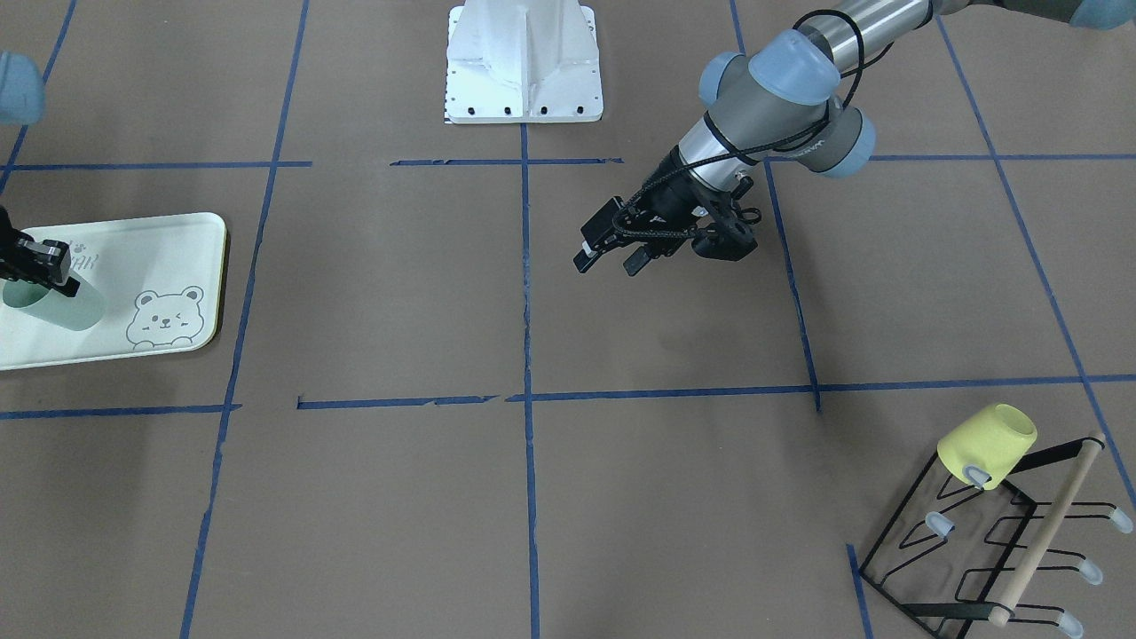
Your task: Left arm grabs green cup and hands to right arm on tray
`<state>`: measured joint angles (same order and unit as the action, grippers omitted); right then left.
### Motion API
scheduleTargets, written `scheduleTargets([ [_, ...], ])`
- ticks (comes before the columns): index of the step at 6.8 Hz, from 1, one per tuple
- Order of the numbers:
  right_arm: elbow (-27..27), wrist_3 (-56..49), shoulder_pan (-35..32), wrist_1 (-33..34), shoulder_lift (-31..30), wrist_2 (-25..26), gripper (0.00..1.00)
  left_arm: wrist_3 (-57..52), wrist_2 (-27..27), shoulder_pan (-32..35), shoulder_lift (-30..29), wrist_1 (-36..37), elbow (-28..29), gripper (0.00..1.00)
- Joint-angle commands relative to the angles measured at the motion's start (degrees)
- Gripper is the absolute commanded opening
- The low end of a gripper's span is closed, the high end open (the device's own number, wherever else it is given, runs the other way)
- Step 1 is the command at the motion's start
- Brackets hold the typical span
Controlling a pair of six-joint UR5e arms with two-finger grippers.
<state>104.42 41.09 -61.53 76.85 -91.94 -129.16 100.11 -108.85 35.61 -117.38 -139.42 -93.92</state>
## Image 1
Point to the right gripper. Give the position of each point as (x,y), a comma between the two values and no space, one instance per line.
(34,258)

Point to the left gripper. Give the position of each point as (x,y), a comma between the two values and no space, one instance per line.
(672,193)

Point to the green cup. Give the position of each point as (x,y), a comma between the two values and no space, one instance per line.
(75,313)

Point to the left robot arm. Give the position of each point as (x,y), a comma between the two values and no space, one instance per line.
(782,101)

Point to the white bear tray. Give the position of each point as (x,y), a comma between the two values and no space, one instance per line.
(162,277)

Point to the yellow cup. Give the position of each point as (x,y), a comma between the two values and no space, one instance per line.
(982,450)

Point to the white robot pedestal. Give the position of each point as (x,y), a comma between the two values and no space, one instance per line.
(522,61)

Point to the black wire cup rack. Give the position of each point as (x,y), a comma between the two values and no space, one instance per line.
(953,555)

